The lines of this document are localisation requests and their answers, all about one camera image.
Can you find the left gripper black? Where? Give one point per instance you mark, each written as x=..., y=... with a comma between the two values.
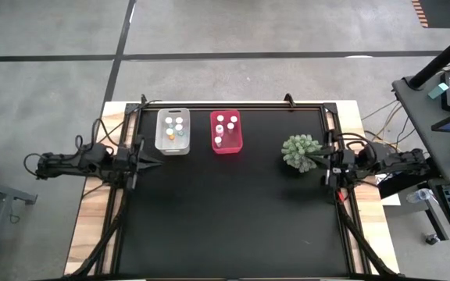
x=135, y=164

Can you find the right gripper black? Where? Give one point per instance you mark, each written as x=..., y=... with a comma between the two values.
x=346, y=159

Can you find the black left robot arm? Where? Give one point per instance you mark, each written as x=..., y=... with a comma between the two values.
x=72, y=164

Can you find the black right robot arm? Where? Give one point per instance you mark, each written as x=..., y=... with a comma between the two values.
x=397, y=162

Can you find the translucent white plastic bin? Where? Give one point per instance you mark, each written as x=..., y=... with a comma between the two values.
x=170, y=146

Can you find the pink plastic bin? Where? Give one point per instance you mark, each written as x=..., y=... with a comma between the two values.
x=231, y=144

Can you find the potted green succulent plant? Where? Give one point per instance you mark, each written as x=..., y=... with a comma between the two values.
x=297, y=154

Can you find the white paper sheet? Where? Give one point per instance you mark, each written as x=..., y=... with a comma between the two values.
x=391, y=200

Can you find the black table mat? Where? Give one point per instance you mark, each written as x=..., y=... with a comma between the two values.
x=229, y=218

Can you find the clear plastic water bottle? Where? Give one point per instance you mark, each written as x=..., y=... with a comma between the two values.
x=420, y=195

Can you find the grey side desk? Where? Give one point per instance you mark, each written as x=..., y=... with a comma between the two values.
x=420, y=113

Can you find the small teal box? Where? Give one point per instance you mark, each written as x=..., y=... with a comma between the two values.
x=438, y=91

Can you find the black caster wheel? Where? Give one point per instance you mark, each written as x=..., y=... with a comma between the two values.
x=432, y=239

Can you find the black stand pole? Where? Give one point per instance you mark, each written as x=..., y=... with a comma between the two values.
x=443, y=58

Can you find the black floor mat striped edges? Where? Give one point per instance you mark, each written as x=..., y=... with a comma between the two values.
x=443, y=11

